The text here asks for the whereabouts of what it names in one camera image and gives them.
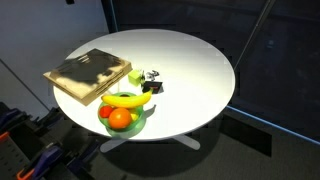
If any black and white cube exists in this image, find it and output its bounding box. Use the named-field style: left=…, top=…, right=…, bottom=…
left=140, top=69, right=165, bottom=95

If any small light green cube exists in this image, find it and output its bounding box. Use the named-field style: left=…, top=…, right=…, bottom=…
left=127, top=69, right=144, bottom=87

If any wooden slatted tray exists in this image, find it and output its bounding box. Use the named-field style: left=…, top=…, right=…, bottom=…
left=43, top=48, right=134, bottom=107

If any yellow banana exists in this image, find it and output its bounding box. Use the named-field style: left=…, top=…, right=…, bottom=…
left=100, top=87, right=154, bottom=109

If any yellow lemon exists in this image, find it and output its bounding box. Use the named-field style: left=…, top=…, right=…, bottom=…
left=129, top=108, right=141, bottom=122

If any orange fruit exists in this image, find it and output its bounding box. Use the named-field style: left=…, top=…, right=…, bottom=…
left=108, top=107, right=133, bottom=131

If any green plastic fruit bowl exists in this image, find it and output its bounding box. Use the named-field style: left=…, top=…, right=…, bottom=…
left=97, top=92, right=147, bottom=139

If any red apple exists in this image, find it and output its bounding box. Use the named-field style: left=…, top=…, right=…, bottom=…
left=99, top=105, right=115, bottom=119

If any blue and black bar clamp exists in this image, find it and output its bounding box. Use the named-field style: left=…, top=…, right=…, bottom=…
left=65, top=138, right=101, bottom=178

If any blue and orange bar clamp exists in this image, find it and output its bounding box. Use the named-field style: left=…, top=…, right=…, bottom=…
left=16, top=144, right=65, bottom=180
left=0, top=107, right=32, bottom=143

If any white table pedestal leg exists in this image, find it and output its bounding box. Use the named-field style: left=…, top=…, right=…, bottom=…
left=99, top=133, right=201, bottom=154

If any blue glass partition floor rail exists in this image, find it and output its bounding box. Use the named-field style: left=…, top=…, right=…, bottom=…
left=225, top=105, right=320, bottom=147

